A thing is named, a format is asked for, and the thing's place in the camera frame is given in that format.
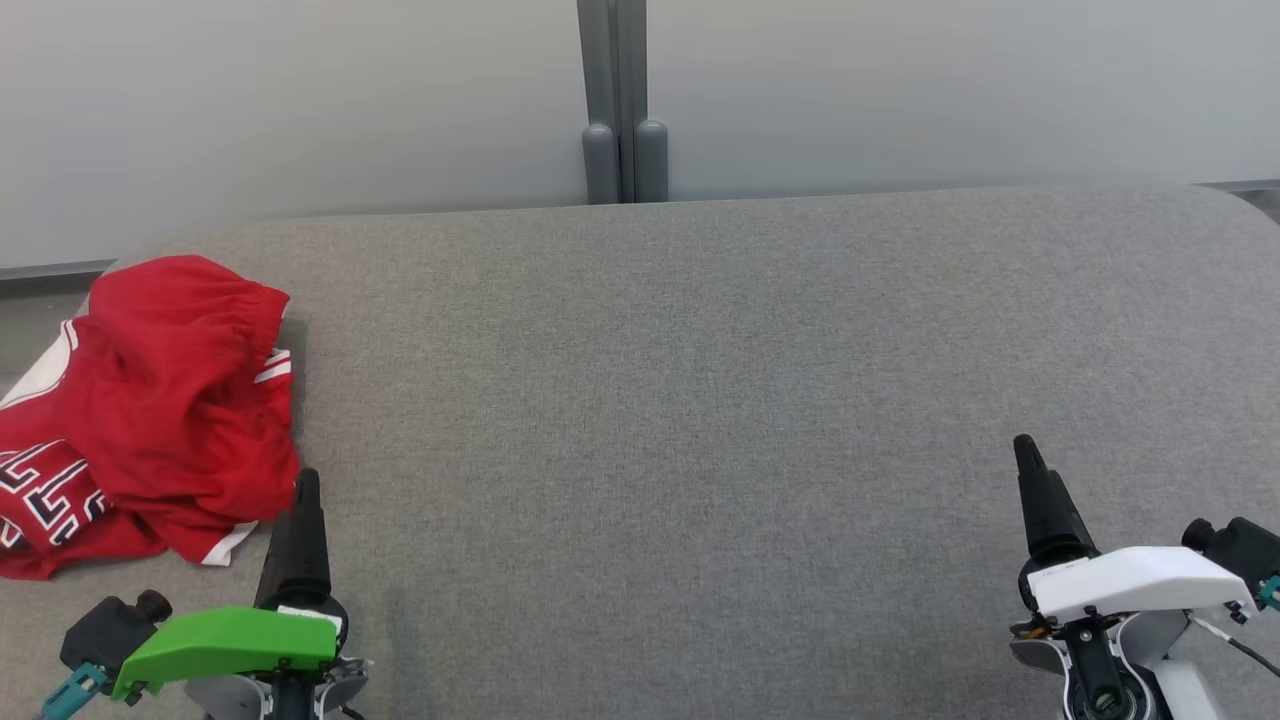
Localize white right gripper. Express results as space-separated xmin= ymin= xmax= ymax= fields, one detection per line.
xmin=1013 ymin=434 xmax=1259 ymax=629

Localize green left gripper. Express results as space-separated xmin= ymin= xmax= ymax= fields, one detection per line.
xmin=112 ymin=468 xmax=349 ymax=702

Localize red shorts white trim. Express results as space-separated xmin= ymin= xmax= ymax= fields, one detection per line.
xmin=75 ymin=255 xmax=301 ymax=567

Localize red jersey white sleeves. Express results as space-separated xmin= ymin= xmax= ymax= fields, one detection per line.
xmin=0 ymin=318 xmax=171 ymax=582

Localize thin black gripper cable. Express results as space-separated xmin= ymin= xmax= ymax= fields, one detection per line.
xmin=1190 ymin=615 xmax=1280 ymax=681

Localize grey partition post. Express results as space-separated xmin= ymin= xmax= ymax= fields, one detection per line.
xmin=576 ymin=0 xmax=669 ymax=205

